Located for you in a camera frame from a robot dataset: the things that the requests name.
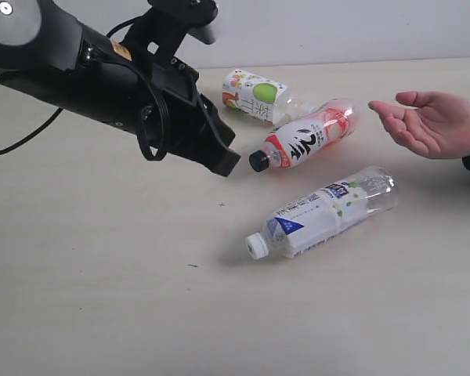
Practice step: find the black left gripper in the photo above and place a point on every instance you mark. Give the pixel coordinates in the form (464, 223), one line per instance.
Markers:
(204, 147)

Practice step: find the clear bottle white blue label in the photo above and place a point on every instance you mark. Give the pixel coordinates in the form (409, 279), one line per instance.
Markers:
(320, 216)

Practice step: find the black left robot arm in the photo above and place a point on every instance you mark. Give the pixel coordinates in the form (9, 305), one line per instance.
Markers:
(137, 84)

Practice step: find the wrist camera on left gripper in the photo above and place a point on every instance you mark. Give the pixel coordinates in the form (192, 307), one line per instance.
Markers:
(167, 23)

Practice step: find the tea bottle green apple label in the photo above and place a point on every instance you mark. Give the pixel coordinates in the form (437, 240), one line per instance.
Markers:
(263, 98)

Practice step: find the person's open hand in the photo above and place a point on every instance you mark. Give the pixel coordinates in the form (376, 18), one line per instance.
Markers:
(434, 125)

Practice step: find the peach bottle black cap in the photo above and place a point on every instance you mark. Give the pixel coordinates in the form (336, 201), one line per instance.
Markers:
(295, 142)

